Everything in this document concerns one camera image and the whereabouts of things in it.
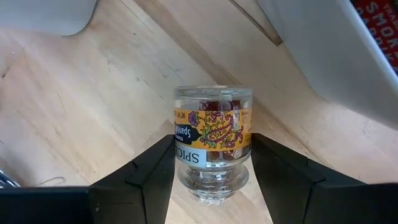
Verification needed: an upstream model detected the grey plastic bin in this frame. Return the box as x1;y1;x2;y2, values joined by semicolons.
0;0;98;37
256;0;398;131

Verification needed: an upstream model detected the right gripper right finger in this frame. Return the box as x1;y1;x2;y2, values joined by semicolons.
251;133;371;224

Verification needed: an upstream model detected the small glass spice jar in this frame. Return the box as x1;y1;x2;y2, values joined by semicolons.
173;85;253;205

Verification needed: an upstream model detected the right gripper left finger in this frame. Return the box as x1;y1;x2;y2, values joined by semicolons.
88;134;175;224

